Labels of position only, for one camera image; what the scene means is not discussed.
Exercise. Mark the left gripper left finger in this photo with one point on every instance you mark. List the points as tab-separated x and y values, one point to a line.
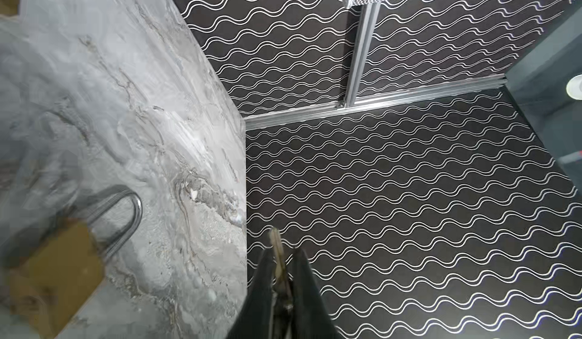
254	318

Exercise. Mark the long shackle brass padlock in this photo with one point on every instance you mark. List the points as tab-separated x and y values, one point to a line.
51	285

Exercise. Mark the silver key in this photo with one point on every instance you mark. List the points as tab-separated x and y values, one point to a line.
281	323

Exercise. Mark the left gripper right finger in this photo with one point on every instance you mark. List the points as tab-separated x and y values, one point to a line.
310	316

